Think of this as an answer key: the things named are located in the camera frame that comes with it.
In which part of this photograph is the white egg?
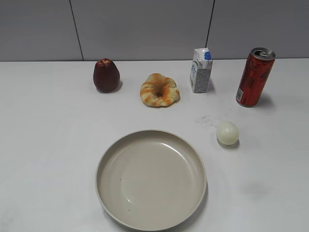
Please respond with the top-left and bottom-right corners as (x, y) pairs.
(216, 121), (239, 145)

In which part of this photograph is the beige round plate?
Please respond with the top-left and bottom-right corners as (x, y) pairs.
(95, 130), (208, 232)

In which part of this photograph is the dark red wax apple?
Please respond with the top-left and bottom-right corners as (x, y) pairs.
(93, 58), (120, 93)

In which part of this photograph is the small white milk carton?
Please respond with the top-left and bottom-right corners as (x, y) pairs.
(190, 48), (213, 93)

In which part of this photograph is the red soda can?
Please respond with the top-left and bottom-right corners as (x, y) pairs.
(236, 47), (276, 107)

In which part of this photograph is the twisted bread ring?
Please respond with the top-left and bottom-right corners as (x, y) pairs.
(140, 73), (181, 107)

